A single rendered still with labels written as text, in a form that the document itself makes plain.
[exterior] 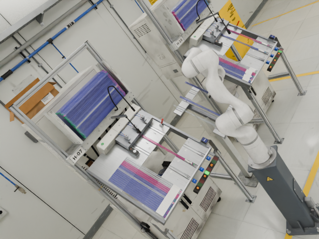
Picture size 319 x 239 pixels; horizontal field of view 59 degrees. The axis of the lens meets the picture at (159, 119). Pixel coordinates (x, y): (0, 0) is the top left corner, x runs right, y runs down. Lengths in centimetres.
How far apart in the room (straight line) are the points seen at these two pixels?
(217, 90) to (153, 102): 273
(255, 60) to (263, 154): 132
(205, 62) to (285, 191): 101
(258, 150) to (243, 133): 15
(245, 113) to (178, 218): 122
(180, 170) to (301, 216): 90
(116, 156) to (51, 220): 174
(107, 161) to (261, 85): 201
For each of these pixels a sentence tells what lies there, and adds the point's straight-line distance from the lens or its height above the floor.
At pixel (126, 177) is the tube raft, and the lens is 216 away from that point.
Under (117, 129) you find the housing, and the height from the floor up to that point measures 124.
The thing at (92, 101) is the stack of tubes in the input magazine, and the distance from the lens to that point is 220.
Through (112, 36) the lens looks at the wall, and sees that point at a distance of 420.
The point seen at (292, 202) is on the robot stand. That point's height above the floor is 32.
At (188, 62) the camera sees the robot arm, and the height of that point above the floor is 147.
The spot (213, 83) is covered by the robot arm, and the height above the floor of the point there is 131.
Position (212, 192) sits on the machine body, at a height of 17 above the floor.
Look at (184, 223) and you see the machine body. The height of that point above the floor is 27.
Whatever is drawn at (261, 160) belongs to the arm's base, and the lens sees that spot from 190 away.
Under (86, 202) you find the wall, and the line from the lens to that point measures 389.
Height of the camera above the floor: 198
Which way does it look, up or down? 23 degrees down
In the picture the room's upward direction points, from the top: 39 degrees counter-clockwise
